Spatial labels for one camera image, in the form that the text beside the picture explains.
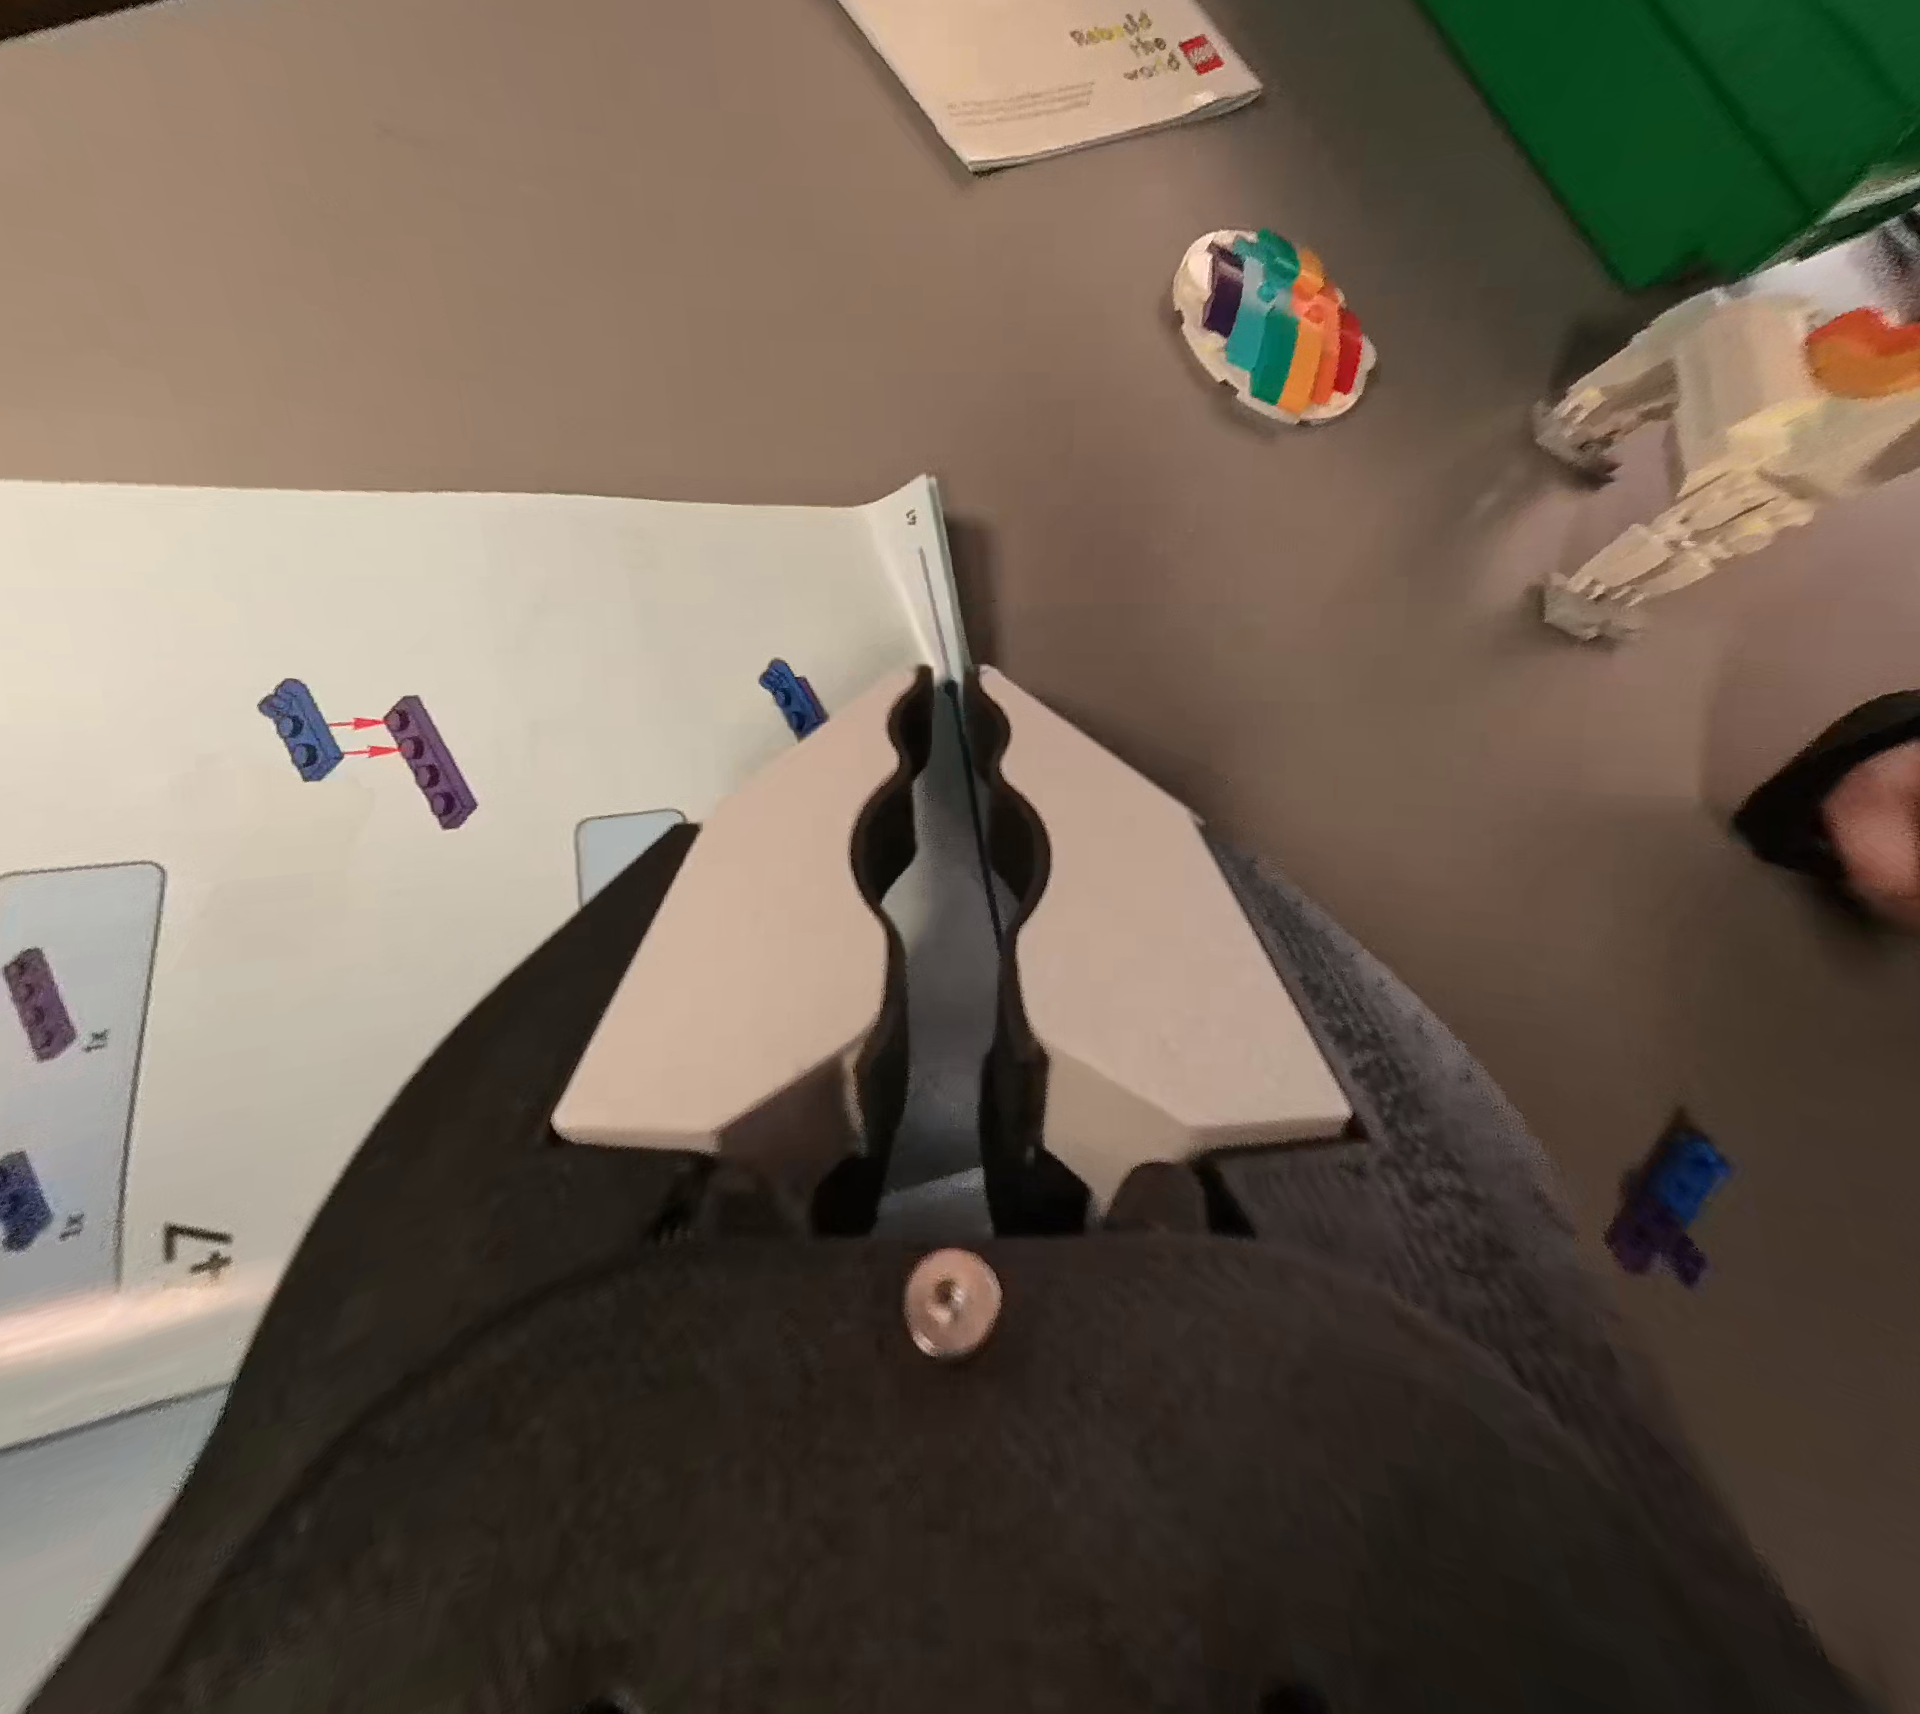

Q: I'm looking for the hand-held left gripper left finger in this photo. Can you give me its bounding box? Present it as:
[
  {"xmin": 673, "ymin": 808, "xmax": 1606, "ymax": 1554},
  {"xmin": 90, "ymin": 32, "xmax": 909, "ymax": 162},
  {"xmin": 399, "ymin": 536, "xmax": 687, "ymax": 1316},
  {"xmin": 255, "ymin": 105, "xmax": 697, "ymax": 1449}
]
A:
[{"xmin": 549, "ymin": 664, "xmax": 938, "ymax": 1239}]

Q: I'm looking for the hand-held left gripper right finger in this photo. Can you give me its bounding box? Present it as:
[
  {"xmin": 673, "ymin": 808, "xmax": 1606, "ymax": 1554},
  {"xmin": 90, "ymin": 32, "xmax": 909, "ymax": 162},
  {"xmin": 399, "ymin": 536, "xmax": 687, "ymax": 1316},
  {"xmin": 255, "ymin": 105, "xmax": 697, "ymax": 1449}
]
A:
[{"xmin": 962, "ymin": 664, "xmax": 1358, "ymax": 1239}]

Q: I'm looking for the blue and purple lego assembly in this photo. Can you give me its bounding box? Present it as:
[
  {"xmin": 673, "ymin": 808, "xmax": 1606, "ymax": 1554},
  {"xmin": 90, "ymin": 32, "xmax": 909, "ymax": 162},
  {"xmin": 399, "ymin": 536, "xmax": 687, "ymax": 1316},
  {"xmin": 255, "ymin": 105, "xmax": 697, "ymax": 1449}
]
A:
[{"xmin": 1606, "ymin": 1120, "xmax": 1736, "ymax": 1286}]

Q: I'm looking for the pale blue instruction booklet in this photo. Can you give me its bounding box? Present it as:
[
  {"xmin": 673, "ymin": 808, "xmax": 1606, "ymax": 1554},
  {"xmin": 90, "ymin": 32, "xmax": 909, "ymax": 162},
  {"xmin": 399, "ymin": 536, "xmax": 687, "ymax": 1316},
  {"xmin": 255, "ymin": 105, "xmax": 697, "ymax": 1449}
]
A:
[{"xmin": 0, "ymin": 475, "xmax": 990, "ymax": 1453}]

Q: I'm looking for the white lego unicorn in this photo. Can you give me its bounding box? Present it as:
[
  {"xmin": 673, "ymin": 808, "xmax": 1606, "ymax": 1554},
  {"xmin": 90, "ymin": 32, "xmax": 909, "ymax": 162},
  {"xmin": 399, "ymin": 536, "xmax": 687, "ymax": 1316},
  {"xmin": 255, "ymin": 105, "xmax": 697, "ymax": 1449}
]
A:
[{"xmin": 1528, "ymin": 231, "xmax": 1920, "ymax": 648}]

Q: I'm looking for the rainbow lego model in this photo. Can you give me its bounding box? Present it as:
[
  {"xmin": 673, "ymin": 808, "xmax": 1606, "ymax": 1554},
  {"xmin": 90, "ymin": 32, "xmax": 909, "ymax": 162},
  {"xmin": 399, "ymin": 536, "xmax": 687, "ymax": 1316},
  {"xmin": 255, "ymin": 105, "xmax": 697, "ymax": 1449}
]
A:
[{"xmin": 1168, "ymin": 231, "xmax": 1375, "ymax": 424}]

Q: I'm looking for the person's right hand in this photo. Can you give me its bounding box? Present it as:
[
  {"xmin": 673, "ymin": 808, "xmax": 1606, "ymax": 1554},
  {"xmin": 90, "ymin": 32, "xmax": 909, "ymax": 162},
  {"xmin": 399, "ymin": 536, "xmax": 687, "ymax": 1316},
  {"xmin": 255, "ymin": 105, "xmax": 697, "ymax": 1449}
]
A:
[{"xmin": 1820, "ymin": 752, "xmax": 1920, "ymax": 926}]

